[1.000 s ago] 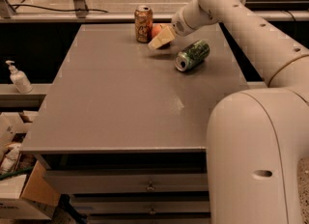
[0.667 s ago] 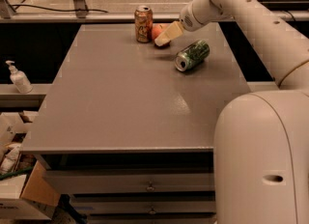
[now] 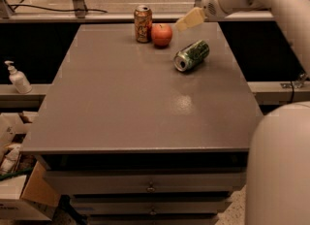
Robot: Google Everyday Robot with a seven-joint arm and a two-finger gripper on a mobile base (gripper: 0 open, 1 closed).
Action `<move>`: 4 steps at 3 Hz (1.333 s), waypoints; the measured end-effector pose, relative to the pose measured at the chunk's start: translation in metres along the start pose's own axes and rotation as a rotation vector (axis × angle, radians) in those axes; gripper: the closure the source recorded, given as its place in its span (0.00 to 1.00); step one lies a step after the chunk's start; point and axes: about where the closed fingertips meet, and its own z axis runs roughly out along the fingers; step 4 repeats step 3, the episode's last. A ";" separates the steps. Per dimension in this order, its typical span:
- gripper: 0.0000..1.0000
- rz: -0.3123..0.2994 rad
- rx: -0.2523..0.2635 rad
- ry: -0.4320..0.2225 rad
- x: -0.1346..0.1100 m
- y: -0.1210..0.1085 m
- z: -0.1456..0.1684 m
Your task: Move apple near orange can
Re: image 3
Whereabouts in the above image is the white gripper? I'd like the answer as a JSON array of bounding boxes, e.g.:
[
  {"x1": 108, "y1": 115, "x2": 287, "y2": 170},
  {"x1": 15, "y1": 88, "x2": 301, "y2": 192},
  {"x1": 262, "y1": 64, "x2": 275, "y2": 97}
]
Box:
[{"x1": 175, "y1": 0, "x2": 233, "y2": 31}]

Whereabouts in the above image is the red apple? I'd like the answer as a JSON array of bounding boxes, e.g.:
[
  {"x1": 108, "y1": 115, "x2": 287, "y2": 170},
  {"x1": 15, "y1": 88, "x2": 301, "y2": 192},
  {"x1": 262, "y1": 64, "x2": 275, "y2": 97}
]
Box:
[{"x1": 151, "y1": 23, "x2": 172, "y2": 47}]

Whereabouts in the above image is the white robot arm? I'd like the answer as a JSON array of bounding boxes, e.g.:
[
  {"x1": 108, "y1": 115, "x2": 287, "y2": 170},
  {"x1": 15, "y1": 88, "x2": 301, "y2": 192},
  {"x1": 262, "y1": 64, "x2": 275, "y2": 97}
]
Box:
[{"x1": 176, "y1": 0, "x2": 310, "y2": 225}]

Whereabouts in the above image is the green soda can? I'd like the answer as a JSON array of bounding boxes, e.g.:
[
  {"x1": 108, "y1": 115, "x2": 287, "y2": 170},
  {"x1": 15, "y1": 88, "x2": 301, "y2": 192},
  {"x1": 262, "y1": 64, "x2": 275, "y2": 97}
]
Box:
[{"x1": 173, "y1": 40, "x2": 209, "y2": 72}]

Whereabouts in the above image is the orange soda can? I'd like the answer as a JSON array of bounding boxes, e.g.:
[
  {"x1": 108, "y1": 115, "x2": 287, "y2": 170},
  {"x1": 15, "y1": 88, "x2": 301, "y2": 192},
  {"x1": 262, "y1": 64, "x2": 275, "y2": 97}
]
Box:
[{"x1": 134, "y1": 5, "x2": 152, "y2": 43}]

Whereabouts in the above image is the grey drawer cabinet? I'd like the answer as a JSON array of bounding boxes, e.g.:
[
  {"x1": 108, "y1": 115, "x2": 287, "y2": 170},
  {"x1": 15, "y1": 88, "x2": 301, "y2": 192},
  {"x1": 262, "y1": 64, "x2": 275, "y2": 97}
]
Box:
[{"x1": 22, "y1": 23, "x2": 262, "y2": 225}]

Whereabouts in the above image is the white pump bottle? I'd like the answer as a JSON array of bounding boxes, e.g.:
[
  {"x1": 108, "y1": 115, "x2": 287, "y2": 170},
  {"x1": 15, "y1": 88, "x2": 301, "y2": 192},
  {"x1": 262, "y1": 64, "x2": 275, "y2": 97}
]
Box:
[{"x1": 5, "y1": 60, "x2": 32, "y2": 94}]

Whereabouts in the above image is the cardboard box with clutter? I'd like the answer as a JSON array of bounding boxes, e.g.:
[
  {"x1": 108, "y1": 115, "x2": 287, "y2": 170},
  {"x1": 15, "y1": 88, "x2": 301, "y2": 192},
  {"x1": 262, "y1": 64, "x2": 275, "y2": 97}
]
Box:
[{"x1": 0, "y1": 112, "x2": 60, "y2": 220}]

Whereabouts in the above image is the black cable behind table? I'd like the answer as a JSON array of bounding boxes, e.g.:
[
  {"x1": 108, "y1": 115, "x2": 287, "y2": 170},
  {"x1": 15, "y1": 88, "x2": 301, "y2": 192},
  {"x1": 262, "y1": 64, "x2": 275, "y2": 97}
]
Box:
[{"x1": 9, "y1": 3, "x2": 109, "y2": 14}]

